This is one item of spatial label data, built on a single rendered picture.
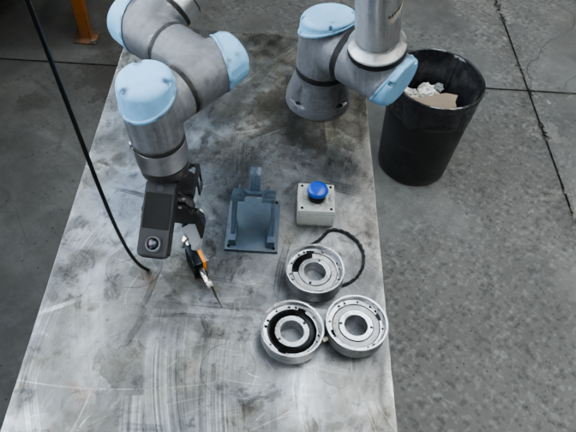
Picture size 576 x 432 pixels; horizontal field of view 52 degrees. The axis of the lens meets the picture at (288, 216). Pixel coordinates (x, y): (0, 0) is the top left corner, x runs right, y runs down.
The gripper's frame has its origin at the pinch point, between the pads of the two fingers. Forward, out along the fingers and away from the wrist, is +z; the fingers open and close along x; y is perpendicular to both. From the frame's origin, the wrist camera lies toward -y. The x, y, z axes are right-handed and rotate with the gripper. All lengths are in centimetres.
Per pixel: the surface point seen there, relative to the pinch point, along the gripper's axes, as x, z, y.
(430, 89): -58, 66, 120
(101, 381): 9.1, 7.4, -21.7
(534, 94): -114, 104, 165
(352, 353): -30.2, 7.1, -12.7
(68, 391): 13.8, 7.0, -23.8
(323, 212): -23.4, 6.6, 15.0
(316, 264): -23.0, 8.1, 4.2
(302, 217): -19.4, 8.2, 14.5
